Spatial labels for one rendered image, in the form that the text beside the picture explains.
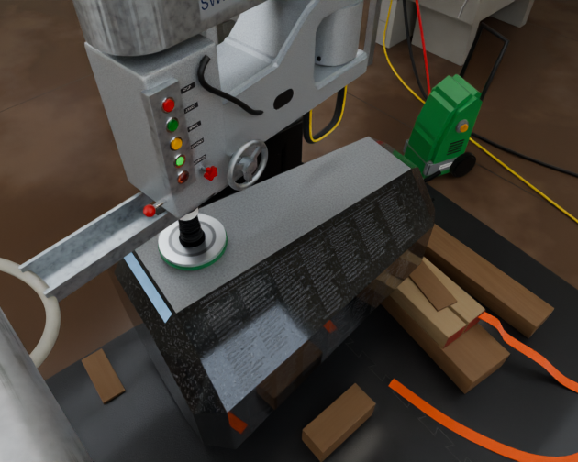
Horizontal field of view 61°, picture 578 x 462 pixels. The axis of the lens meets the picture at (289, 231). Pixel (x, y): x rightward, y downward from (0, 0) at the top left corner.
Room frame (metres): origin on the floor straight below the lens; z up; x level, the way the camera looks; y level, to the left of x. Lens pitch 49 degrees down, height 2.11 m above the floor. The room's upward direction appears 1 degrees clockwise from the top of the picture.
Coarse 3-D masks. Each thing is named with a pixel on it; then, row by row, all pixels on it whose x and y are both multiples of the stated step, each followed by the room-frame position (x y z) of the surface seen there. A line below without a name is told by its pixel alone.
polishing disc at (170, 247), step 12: (204, 216) 1.10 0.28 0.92; (168, 228) 1.05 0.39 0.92; (204, 228) 1.05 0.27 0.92; (216, 228) 1.05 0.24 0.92; (168, 240) 1.00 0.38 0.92; (216, 240) 1.00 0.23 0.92; (168, 252) 0.95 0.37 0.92; (180, 252) 0.95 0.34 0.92; (192, 252) 0.95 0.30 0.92; (204, 252) 0.95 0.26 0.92; (216, 252) 0.95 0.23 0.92; (180, 264) 0.91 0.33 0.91; (192, 264) 0.91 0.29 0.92
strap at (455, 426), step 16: (496, 320) 1.15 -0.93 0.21; (528, 352) 1.04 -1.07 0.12; (400, 384) 0.93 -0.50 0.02; (576, 384) 0.94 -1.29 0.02; (416, 400) 0.86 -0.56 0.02; (432, 416) 0.79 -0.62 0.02; (448, 416) 0.79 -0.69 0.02; (464, 432) 0.72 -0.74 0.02; (496, 448) 0.66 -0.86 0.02; (512, 448) 0.66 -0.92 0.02
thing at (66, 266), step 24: (216, 192) 1.03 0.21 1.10; (120, 216) 0.91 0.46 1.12; (144, 216) 0.92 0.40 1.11; (168, 216) 0.90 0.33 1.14; (72, 240) 0.80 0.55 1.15; (96, 240) 0.83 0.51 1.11; (120, 240) 0.80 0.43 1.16; (144, 240) 0.83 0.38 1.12; (24, 264) 0.71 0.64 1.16; (48, 264) 0.74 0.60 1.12; (72, 264) 0.75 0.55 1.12; (96, 264) 0.73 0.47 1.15; (72, 288) 0.67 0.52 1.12
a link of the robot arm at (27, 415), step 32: (0, 320) 0.24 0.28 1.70; (0, 352) 0.20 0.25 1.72; (0, 384) 0.16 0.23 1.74; (32, 384) 0.17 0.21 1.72; (0, 416) 0.14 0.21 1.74; (32, 416) 0.14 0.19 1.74; (64, 416) 0.15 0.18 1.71; (0, 448) 0.11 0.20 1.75; (32, 448) 0.11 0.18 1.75; (64, 448) 0.12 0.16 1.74
